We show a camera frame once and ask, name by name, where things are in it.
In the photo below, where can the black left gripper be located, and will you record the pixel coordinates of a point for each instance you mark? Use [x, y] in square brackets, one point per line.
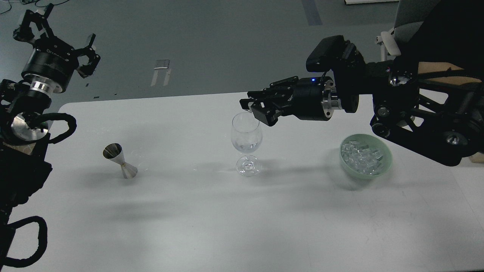
[51, 57]

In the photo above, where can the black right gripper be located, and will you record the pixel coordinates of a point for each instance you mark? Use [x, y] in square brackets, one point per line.
[310, 99]

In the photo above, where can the steel double jigger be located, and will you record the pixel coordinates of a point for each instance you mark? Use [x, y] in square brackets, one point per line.
[114, 153]

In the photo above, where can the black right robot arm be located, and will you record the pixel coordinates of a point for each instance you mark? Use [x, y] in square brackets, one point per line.
[428, 99]

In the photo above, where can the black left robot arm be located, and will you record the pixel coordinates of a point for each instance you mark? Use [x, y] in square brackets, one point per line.
[27, 130]

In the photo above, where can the clear wine glass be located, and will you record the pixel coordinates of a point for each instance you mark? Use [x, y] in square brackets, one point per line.
[246, 137]

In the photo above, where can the pile of ice cubes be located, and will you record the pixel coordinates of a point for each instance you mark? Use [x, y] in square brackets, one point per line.
[362, 157]

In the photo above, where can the metal floor plate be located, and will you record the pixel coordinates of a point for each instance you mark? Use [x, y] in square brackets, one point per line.
[162, 64]

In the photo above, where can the green bowl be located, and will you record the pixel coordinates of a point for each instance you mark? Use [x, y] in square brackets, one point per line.
[374, 142]

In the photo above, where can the white office chair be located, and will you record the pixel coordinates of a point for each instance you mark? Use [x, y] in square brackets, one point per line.
[409, 17]

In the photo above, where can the seated person in black shirt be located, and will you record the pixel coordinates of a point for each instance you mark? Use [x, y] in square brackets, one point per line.
[446, 73]

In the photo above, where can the beige foam block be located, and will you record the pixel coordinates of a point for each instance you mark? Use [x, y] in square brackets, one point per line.
[477, 158]

